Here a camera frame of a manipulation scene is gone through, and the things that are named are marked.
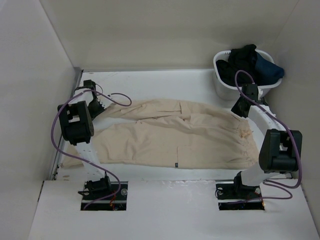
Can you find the beige trousers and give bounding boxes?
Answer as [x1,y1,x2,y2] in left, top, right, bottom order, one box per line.
[60,98,259,171]

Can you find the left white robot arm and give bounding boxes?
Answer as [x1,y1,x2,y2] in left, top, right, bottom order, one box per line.
[57,80,112,200]

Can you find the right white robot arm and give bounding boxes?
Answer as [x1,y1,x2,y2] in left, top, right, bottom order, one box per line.
[231,83,303,198]

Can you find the white laundry basket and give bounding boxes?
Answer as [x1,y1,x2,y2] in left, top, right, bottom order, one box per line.
[212,49,283,101]

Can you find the black garment in basket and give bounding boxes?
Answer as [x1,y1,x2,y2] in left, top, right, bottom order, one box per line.
[216,44,258,87]

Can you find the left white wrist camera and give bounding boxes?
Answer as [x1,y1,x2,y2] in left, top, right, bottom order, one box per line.
[97,94,114,110]

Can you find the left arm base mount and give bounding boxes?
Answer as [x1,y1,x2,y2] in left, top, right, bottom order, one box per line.
[77,181,129,212]

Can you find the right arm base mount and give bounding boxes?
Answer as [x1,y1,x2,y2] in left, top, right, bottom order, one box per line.
[214,181,265,211]

